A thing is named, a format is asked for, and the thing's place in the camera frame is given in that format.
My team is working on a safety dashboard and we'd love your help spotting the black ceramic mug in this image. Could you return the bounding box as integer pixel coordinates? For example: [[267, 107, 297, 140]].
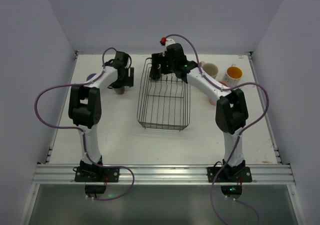
[[149, 64, 162, 81]]

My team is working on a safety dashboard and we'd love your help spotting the brown ceramic mug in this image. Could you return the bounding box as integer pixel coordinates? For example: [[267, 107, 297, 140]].
[[107, 86, 125, 95]]

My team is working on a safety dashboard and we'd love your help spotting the lavender plastic cup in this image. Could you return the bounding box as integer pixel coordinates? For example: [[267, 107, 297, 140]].
[[86, 73, 97, 82]]

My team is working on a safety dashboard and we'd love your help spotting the cream patterned large mug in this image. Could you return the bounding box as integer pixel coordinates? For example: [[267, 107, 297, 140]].
[[201, 62, 219, 79]]

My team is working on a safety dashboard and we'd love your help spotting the pink plastic cup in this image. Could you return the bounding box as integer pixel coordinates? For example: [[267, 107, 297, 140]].
[[208, 81, 228, 106]]

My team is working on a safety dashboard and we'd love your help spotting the white floral mug orange inside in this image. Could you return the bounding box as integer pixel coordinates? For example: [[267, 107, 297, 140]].
[[222, 64, 243, 88]]

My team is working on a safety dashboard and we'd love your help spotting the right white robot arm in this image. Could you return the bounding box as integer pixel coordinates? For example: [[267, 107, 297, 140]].
[[150, 38, 249, 179]]

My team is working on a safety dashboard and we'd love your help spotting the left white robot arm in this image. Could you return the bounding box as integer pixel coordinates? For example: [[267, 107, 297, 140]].
[[68, 51, 134, 171]]

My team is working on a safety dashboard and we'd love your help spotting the dark wire dish rack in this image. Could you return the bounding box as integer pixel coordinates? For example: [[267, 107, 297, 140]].
[[136, 57, 191, 131]]

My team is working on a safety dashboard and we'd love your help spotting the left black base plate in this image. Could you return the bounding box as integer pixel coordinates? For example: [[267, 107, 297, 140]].
[[72, 161, 120, 183]]

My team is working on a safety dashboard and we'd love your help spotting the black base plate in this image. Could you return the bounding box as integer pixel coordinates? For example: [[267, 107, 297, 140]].
[[72, 161, 120, 183], [206, 160, 253, 183]]

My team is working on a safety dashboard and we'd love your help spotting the aluminium mounting rail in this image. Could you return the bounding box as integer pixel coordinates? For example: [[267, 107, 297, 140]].
[[31, 164, 296, 186]]

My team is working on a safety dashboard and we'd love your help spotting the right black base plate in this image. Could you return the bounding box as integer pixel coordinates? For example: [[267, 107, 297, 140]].
[[206, 160, 253, 183]]

